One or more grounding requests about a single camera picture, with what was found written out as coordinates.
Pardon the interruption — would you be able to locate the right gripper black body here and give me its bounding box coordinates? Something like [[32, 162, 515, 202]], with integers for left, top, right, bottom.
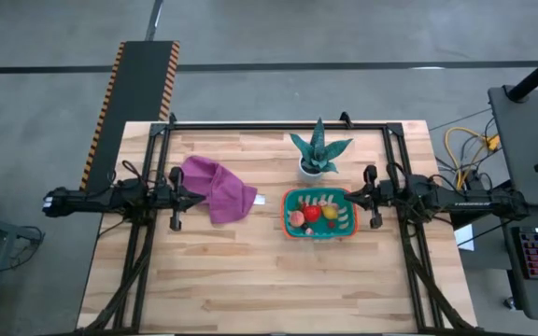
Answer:
[[365, 165, 408, 230]]

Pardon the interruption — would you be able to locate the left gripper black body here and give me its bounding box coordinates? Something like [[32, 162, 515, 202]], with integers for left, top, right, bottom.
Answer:
[[149, 166, 186, 232]]

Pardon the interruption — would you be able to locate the red toy apple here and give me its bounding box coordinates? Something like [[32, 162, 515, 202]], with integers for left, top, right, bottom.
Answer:
[[303, 204, 322, 224]]

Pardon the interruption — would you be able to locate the purple cloth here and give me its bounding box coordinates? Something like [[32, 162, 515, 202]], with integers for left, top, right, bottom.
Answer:
[[179, 155, 259, 225]]

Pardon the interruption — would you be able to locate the white plant pot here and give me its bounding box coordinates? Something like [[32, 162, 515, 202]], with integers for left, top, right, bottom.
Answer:
[[298, 157, 326, 187]]

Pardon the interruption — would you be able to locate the green snake plant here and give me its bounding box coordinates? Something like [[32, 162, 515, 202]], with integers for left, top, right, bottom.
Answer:
[[290, 117, 354, 175]]

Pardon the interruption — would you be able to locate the teal basket orange rim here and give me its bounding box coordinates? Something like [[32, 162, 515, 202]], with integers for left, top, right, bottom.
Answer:
[[280, 187, 359, 240]]

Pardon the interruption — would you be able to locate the white paper sheet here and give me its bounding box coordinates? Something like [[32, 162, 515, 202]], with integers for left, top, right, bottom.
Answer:
[[454, 223, 476, 252]]

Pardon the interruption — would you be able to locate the black hazard striped ramp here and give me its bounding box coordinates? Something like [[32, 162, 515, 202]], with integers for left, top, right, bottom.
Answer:
[[79, 40, 181, 190]]

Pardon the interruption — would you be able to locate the grey desk with keyboard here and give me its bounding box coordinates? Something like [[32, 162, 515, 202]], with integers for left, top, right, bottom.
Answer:
[[497, 203, 538, 324]]

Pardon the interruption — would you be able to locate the black pole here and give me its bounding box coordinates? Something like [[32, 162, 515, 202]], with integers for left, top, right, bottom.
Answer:
[[505, 44, 538, 103]]

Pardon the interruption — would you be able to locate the black aluminium table frame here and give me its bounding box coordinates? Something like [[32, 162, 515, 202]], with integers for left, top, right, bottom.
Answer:
[[78, 110, 475, 336]]

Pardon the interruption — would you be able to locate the coiled yellow cable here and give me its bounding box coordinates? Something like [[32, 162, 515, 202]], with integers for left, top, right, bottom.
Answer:
[[444, 126, 503, 182]]

